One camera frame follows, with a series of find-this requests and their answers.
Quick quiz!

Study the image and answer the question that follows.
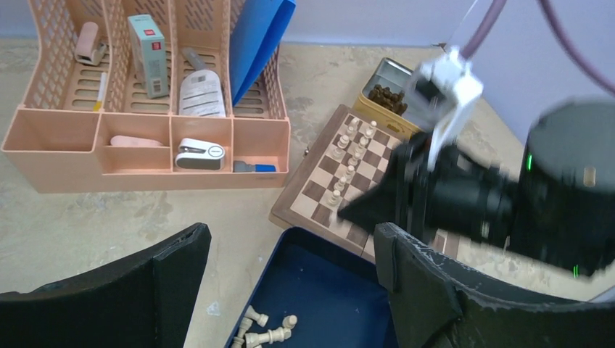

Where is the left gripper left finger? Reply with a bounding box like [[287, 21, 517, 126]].
[[1, 223, 212, 347]]

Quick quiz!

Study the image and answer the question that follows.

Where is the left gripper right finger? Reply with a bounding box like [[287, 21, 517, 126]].
[[373, 223, 614, 347]]

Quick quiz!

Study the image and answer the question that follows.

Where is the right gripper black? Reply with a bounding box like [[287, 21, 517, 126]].
[[337, 132, 514, 245]]

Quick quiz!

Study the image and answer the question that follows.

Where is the light chess piece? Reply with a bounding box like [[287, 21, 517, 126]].
[[345, 117, 360, 139], [347, 148, 364, 167], [343, 165, 355, 183], [326, 189, 342, 207], [334, 176, 347, 193], [363, 120, 377, 139], [331, 135, 350, 160], [355, 136, 370, 154]]

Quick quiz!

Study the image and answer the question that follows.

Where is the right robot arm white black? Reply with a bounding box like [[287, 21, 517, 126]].
[[337, 101, 614, 277]]

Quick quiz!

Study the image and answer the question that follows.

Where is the wooden chess board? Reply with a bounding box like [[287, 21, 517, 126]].
[[268, 104, 462, 265]]

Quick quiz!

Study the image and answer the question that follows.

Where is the pile of dark chess pieces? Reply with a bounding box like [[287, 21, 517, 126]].
[[368, 84, 408, 116]]

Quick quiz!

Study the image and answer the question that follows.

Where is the pile of light chess pieces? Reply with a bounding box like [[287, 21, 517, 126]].
[[229, 305, 298, 348]]

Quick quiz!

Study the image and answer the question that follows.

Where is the dark blue tray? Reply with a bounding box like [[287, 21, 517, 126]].
[[243, 227, 399, 348]]

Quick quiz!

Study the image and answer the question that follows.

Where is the yellow metal tin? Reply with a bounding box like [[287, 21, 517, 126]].
[[353, 57, 427, 138]]

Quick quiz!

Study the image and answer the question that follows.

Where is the white stapler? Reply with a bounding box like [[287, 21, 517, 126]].
[[175, 138, 226, 170]]

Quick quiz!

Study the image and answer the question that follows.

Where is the pink eraser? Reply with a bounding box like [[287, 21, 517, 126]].
[[110, 135, 164, 147]]

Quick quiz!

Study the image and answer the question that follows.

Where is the yellow white marker pen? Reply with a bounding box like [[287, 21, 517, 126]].
[[93, 72, 108, 112]]

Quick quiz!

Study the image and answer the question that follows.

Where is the pink plastic desk organizer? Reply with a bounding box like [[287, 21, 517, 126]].
[[1, 1, 290, 193]]

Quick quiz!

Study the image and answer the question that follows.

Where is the white labelled tube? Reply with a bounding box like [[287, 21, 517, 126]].
[[178, 47, 226, 117]]

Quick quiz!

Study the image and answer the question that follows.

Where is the blue folder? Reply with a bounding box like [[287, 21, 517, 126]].
[[229, 0, 296, 105]]

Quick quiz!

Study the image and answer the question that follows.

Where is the pink small stapler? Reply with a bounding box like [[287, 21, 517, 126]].
[[74, 22, 107, 66]]

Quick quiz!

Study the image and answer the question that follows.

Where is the green white small box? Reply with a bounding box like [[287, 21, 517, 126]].
[[128, 14, 169, 99]]

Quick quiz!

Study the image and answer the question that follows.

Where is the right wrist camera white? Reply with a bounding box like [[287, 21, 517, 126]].
[[405, 46, 484, 172]]

